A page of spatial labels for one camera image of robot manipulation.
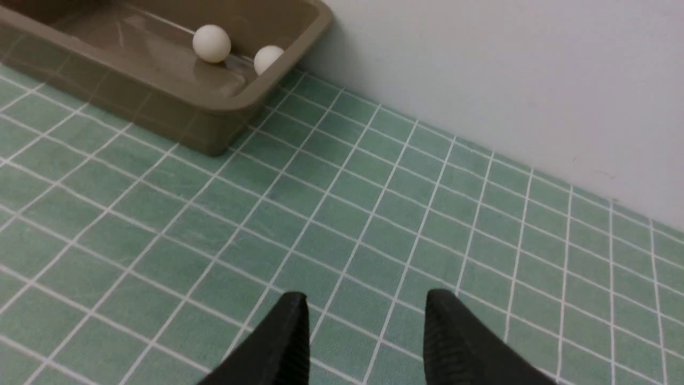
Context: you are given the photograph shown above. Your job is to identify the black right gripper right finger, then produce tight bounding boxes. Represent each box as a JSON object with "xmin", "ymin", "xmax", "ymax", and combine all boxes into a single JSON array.
[{"xmin": 423, "ymin": 289, "xmax": 554, "ymax": 384}]

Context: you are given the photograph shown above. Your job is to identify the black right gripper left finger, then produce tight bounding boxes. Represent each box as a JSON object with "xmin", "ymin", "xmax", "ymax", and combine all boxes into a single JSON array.
[{"xmin": 199, "ymin": 291, "xmax": 310, "ymax": 384}]

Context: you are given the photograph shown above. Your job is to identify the white ping-pong ball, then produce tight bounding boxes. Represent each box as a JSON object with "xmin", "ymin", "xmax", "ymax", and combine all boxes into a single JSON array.
[
  {"xmin": 253, "ymin": 45, "xmax": 284, "ymax": 75},
  {"xmin": 191, "ymin": 25, "xmax": 232, "ymax": 64}
]

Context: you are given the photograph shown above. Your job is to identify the green checkered table cloth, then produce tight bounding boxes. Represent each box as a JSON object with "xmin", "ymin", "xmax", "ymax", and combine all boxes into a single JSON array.
[{"xmin": 1, "ymin": 66, "xmax": 683, "ymax": 384}]

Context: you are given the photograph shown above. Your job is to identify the olive plastic storage bin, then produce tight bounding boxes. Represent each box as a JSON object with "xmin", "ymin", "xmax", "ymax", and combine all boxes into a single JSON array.
[{"xmin": 1, "ymin": 1, "xmax": 334, "ymax": 157}]

